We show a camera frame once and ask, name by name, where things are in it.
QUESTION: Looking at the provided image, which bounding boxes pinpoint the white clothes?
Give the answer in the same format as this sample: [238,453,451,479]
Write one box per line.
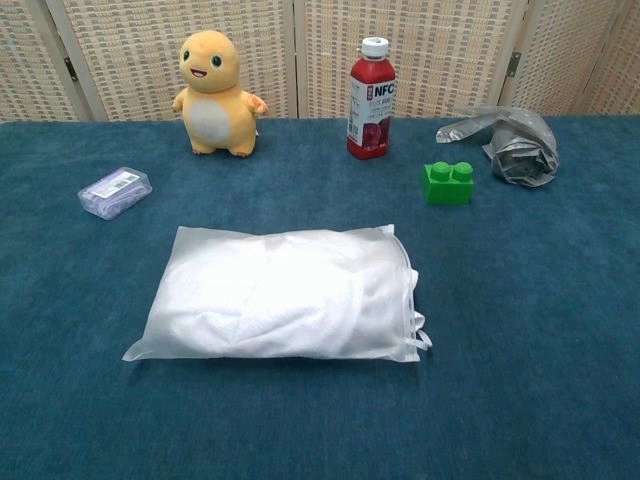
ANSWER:
[149,232,435,359]

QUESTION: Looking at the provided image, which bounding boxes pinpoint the transparent plastic bag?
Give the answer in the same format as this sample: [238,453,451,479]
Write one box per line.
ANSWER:
[121,223,435,365]

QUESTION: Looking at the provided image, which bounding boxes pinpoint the crumpled silver foil bag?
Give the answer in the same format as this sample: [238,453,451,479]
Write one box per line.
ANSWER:
[434,105,559,190]

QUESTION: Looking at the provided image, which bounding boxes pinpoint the red juice bottle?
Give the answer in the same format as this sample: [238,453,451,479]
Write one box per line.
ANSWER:
[346,37,400,161]

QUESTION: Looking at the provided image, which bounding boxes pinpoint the green building block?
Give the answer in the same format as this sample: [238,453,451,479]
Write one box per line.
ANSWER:
[423,160,475,206]

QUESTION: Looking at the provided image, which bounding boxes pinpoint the yellow plush dinosaur toy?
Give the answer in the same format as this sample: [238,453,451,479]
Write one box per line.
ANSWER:
[172,29,270,158]

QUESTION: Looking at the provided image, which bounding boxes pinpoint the dark teal tablecloth-covered table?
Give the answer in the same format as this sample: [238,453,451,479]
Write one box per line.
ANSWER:
[0,115,640,480]

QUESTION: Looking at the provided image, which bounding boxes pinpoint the clear box purple contents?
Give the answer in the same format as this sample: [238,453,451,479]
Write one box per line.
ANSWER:
[77,167,154,221]

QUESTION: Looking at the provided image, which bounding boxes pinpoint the woven folding screen panel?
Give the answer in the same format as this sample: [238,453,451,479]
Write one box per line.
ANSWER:
[0,0,69,124]
[292,0,531,120]
[47,0,299,121]
[499,0,640,117]

